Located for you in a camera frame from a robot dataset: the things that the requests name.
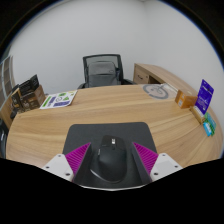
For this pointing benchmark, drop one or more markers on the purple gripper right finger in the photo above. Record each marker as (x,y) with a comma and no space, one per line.
(152,166)

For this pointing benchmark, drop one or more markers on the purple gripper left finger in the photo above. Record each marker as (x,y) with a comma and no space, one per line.
(68,165)

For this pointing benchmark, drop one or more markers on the black computer mouse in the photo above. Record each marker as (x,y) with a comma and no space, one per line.
(110,161)

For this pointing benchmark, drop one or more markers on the dark grey mouse pad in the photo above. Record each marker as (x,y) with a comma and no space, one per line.
(80,134)

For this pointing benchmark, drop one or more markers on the blue small packet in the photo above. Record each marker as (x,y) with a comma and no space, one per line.
(207,129)

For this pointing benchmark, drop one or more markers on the colourful leaflet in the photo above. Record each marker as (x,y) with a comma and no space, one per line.
(58,100)

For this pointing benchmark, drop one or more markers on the small tan box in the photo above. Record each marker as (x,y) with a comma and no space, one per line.
(197,115)

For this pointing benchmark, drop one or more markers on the orange cardboard box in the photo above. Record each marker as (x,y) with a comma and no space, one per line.
(185,99)

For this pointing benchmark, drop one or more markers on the green packet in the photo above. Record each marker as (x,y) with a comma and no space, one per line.
(211,122)

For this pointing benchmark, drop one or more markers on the round grey coaster disc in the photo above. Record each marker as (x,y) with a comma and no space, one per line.
(155,91)

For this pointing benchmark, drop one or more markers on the black leather chair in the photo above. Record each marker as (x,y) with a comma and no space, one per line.
(3,138)

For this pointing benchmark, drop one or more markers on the dark cardboard boxes stack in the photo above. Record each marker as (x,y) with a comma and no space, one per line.
(28,95)

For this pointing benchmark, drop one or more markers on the purple standing card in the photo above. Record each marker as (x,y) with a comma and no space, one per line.
(205,94)

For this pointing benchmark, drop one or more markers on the wooden side desk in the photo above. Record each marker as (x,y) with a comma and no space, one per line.
(151,74)

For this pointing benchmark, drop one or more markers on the grey backpack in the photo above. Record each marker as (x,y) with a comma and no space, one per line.
(102,73)

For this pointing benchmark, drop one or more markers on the black mesh office chair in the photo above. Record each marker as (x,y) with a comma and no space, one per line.
(115,58)

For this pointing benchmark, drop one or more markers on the wooden glass-door cabinet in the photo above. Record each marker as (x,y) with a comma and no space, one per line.
(7,81)

